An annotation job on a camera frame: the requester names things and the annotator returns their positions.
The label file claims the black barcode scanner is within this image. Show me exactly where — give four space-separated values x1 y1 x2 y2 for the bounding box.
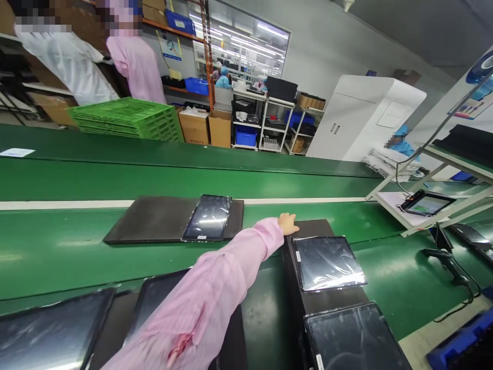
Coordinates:
421 226 481 305

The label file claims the cardboard box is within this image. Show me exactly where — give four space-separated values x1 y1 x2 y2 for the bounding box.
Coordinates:
178 108 211 145
207 110 233 149

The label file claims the black tablet with glossy screen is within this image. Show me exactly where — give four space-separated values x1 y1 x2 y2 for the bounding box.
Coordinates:
124 268 247 370
0 287 117 370

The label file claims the large window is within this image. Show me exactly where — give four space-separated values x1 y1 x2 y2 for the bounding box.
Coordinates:
192 0 291 91

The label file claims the roll of blue tape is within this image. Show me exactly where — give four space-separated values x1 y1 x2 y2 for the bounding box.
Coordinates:
465 51 493 86

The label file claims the black device with lit screen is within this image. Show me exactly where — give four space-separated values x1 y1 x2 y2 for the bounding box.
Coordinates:
398 189 458 218

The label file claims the person's left hand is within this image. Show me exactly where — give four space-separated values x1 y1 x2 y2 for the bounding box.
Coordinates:
278 213 300 235

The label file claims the black tray under tablets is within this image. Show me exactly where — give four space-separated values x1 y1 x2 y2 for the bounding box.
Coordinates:
87 269 247 370

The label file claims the blue plastic bin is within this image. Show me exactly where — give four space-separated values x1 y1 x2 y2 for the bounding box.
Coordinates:
426 308 493 370

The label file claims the stack of black foam sheets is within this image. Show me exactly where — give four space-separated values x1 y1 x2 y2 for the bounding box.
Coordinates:
431 123 493 171

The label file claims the white paper label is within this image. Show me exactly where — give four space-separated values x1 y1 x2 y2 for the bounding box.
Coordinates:
0 147 36 158

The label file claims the narrow black tablet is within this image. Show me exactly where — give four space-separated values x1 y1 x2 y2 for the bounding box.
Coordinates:
181 194 233 243

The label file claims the white workstation frame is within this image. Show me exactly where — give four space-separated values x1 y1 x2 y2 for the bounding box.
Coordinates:
365 50 493 238

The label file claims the white wire rack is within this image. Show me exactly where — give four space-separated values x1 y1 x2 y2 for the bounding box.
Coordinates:
259 76 299 153
231 88 267 151
286 92 327 156

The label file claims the long black tray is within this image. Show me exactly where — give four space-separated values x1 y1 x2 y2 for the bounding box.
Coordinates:
280 218 413 370

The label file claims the stack of green plastic trays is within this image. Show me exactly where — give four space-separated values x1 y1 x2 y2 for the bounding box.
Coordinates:
67 97 185 143

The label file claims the white cabinet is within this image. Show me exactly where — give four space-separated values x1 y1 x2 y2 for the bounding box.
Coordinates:
306 75 428 162

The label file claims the large wrapped black tablet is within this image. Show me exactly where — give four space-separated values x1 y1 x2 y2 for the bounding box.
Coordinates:
304 301 413 370

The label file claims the wide flat black tray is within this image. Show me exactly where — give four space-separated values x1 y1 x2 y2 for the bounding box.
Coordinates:
102 195 245 245

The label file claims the green conveyor belt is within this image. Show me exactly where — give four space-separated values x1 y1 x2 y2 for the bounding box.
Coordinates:
0 123 493 347

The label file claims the orange shelf rack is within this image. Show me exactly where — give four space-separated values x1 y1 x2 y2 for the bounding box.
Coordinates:
141 0 216 113

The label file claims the small wrapped black tablet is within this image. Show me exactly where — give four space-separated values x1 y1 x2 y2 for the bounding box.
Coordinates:
291 235 368 293

